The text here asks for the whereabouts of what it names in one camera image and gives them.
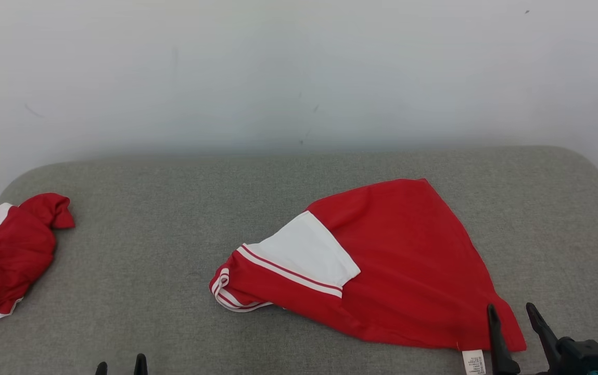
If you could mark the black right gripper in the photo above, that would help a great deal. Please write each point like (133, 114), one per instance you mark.
(587, 358)

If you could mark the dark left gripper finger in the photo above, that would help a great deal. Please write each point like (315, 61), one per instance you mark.
(101, 369)
(140, 365)

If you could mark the red shirt with white sleeves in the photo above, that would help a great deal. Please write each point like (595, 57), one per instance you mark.
(408, 250)

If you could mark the red shorts with white stripes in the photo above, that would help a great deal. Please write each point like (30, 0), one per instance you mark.
(7, 250)

